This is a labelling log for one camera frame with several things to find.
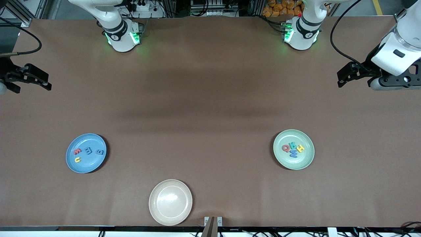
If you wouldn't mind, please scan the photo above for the bag of oranges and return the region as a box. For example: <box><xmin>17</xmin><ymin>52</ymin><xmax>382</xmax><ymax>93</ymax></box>
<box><xmin>262</xmin><ymin>0</ymin><xmax>305</xmax><ymax>17</ymax></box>

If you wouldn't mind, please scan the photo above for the blue plate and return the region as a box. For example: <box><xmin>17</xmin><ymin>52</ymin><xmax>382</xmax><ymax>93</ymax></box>
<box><xmin>66</xmin><ymin>133</ymin><xmax>107</xmax><ymax>174</ymax></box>

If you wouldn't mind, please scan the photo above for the green plate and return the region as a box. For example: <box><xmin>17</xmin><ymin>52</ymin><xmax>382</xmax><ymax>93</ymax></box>
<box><xmin>273</xmin><ymin>129</ymin><xmax>315</xmax><ymax>171</ymax></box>

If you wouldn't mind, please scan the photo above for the white power strip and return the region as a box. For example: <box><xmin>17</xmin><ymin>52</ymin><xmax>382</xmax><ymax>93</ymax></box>
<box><xmin>127</xmin><ymin>0</ymin><xmax>165</xmax><ymax>18</ymax></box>

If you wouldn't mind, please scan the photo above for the beige plate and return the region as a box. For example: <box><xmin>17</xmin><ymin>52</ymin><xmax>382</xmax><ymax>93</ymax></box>
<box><xmin>149</xmin><ymin>179</ymin><xmax>193</xmax><ymax>226</ymax></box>

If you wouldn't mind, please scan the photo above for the aluminium frame profile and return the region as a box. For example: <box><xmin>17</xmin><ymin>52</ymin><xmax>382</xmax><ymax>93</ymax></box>
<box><xmin>0</xmin><ymin>0</ymin><xmax>33</xmax><ymax>27</ymax></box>
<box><xmin>394</xmin><ymin>7</ymin><xmax>408</xmax><ymax>24</ymax></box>

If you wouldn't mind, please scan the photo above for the table edge mount bracket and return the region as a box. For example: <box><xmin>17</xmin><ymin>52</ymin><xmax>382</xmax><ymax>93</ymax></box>
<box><xmin>204</xmin><ymin>216</ymin><xmax>223</xmax><ymax>237</ymax></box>

